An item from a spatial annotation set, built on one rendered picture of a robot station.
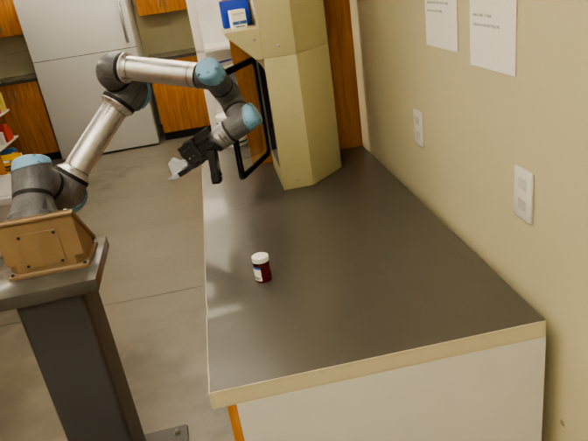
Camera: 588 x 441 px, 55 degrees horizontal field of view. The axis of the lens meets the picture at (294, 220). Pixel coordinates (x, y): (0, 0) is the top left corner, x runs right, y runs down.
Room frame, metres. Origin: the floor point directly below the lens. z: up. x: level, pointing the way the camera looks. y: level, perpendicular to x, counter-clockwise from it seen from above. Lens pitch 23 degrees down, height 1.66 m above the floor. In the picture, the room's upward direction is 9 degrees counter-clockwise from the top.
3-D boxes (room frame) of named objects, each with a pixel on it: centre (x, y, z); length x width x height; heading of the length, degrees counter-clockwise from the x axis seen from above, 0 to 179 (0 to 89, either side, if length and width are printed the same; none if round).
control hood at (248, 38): (2.11, 0.09, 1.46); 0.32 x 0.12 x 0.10; 6
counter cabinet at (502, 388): (1.95, -0.05, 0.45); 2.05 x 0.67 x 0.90; 6
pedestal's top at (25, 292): (1.60, 0.77, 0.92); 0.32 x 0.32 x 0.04; 8
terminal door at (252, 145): (2.12, 0.11, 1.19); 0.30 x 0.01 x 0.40; 159
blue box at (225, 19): (2.19, 0.10, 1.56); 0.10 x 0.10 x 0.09; 6
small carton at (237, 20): (2.07, 0.09, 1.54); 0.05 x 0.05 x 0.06; 13
